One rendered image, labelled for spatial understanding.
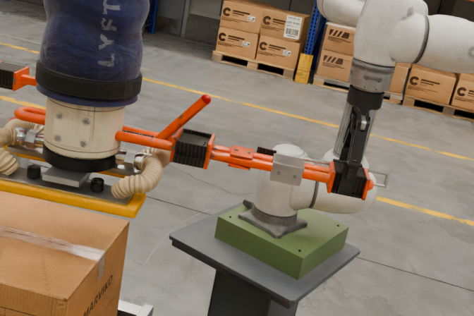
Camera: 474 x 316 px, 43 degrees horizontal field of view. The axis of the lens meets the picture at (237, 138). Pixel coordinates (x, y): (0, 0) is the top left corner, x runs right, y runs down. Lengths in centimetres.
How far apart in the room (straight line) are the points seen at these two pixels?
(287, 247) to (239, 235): 18
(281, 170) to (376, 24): 37
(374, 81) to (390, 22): 12
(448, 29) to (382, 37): 13
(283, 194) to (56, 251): 79
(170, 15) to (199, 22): 54
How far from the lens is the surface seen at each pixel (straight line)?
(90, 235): 160
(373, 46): 126
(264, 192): 200
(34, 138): 144
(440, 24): 130
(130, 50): 129
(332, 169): 133
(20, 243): 156
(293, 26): 846
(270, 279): 193
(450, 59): 130
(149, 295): 311
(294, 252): 195
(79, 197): 132
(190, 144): 131
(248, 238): 202
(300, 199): 200
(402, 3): 126
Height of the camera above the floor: 173
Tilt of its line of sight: 18 degrees down
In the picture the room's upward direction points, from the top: 11 degrees clockwise
